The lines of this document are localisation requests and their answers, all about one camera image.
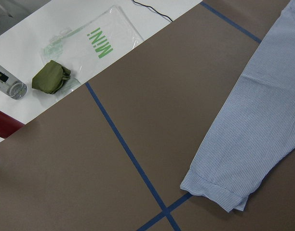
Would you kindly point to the blue striped button shirt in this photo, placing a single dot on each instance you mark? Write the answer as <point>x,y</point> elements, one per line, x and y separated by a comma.
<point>255,128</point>

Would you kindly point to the clear plastic MINI bag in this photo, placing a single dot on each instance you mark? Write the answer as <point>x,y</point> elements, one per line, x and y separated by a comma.
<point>92,47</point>

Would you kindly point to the olive green fabric pouch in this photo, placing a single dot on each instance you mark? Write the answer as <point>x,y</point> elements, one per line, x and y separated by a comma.
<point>51,77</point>

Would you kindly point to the red cylinder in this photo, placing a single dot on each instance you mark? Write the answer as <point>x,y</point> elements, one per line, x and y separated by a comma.
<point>8,125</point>

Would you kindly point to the clear water bottle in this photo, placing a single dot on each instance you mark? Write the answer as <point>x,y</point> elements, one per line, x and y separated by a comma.
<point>11,86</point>

